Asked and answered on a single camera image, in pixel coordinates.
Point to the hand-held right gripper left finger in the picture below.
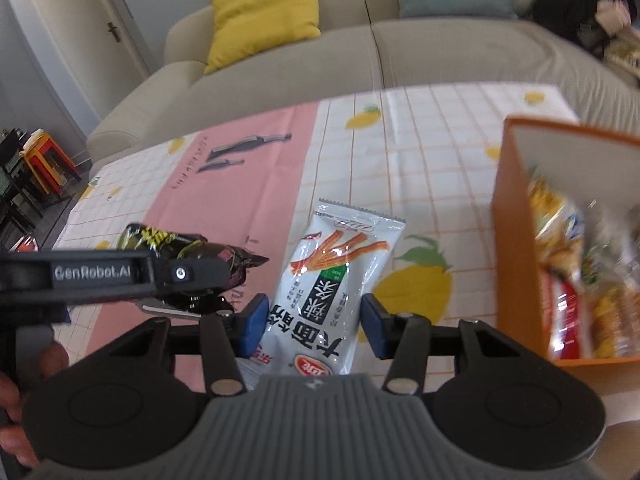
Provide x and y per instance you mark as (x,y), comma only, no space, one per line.
(252,327)

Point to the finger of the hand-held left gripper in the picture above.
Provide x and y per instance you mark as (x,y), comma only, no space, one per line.
(165,308)
(200,275)

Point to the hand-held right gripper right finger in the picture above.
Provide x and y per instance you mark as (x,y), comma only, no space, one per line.
(375,327)

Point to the dark glossy snack packet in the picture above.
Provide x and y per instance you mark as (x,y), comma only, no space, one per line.
(150,237)

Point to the white snack packet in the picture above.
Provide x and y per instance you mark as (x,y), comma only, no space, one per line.
(330,270)

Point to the orange cardboard box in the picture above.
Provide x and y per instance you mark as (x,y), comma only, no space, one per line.
(515,240)

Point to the yellow green chip packet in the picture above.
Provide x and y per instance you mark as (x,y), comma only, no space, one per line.
(555,225)

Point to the orange snack packet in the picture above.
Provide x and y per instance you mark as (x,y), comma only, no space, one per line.
(610,320)

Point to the person's left hand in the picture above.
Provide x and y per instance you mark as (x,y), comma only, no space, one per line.
(12,420)

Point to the red and yellow stools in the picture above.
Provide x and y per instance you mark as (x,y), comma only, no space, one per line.
(62,160)

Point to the black chair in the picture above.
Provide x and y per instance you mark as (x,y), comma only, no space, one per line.
(12,185)

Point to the yellow plastic stool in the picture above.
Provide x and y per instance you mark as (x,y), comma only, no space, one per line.
(37,167)

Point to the pink and white lemon tablecloth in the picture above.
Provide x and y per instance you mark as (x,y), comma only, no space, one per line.
(400,160)

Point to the beige sofa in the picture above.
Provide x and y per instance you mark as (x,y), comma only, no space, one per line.
(300,70)

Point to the white door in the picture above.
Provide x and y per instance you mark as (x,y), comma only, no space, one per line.
(75,35)

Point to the yellow pillow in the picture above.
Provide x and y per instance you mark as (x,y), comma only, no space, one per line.
(260,25)

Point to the black backpack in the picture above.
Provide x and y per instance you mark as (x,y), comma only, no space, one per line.
(570,0)

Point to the beige plush toy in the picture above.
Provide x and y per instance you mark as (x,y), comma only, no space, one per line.
(612,16)

